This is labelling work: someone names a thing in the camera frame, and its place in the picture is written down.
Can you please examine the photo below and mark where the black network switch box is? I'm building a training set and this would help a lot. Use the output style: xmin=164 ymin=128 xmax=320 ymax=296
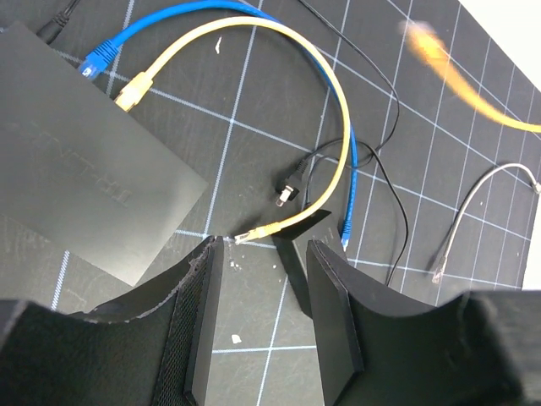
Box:
xmin=1 ymin=22 xmax=207 ymax=285

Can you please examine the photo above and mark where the black power adapter brick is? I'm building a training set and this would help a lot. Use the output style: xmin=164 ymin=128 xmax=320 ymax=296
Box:
xmin=271 ymin=209 xmax=347 ymax=318

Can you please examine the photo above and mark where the blue ethernet cable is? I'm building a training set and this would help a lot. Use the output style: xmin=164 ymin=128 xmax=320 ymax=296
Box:
xmin=79 ymin=0 xmax=359 ymax=250

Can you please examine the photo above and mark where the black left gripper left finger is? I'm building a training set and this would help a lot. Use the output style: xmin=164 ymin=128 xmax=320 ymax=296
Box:
xmin=1 ymin=236 xmax=224 ymax=405

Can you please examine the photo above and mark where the yellow ethernet cable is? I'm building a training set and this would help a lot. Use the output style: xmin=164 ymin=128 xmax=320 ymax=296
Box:
xmin=113 ymin=16 xmax=352 ymax=245
xmin=399 ymin=19 xmax=541 ymax=134

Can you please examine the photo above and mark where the black grid cutting mat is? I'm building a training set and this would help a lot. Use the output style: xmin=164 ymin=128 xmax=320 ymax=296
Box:
xmin=132 ymin=1 xmax=540 ymax=405

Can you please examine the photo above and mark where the grey ethernet cable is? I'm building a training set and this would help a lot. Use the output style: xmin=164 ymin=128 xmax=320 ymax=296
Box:
xmin=430 ymin=162 xmax=541 ymax=284

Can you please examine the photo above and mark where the thin black power cord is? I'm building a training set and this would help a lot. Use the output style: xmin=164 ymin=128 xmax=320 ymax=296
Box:
xmin=36 ymin=0 xmax=410 ymax=287

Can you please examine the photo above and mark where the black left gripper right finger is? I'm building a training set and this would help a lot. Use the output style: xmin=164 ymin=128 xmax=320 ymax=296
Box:
xmin=306 ymin=241 xmax=540 ymax=405

